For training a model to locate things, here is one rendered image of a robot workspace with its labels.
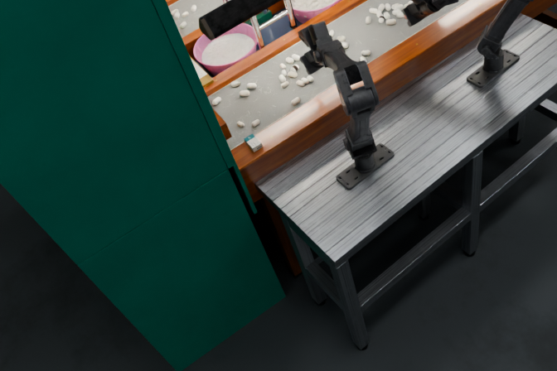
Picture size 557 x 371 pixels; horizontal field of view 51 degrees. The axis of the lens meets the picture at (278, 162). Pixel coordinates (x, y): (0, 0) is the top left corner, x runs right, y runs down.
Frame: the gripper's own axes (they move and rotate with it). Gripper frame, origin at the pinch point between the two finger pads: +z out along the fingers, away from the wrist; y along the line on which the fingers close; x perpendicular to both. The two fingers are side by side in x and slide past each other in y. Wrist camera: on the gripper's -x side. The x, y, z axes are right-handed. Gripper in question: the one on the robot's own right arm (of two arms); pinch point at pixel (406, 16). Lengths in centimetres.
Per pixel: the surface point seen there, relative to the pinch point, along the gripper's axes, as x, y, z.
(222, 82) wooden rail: -14, 65, 25
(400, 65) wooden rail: 12.8, 14.9, -7.2
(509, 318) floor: 114, 26, -8
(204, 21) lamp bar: -33, 66, -5
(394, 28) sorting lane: 2.2, 1.3, 9.3
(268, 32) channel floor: -22, 32, 48
